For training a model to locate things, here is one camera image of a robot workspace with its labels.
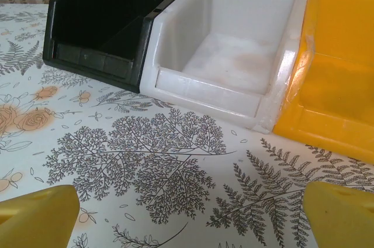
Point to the yellow plastic storage bin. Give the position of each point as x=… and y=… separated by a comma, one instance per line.
x=336, y=99

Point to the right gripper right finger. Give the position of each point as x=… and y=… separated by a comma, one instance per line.
x=342, y=218

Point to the floral fern print tablecloth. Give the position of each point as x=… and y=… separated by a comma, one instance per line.
x=146, y=157

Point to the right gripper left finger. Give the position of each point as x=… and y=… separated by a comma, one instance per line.
x=38, y=218

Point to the black plastic storage bin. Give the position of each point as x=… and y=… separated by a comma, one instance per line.
x=87, y=11

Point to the white plastic storage bin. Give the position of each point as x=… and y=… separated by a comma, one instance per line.
x=228, y=63

